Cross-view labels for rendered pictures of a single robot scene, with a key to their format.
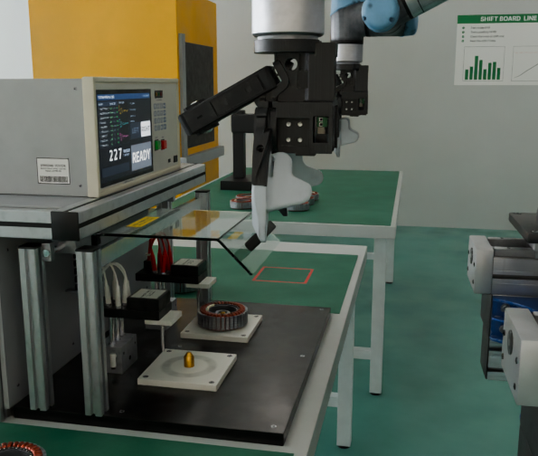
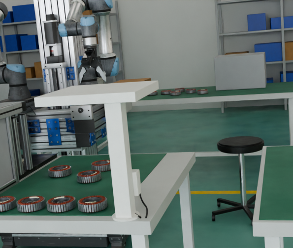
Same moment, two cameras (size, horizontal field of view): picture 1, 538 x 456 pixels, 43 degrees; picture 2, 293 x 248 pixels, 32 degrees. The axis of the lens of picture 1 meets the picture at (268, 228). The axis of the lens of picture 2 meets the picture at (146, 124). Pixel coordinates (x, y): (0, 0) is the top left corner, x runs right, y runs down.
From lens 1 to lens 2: 282 cm
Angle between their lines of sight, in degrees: 85
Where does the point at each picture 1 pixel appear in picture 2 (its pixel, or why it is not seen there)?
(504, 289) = not seen: hidden behind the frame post
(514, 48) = not seen: outside the picture
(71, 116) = not seen: outside the picture
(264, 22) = (94, 42)
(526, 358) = (91, 108)
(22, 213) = (16, 105)
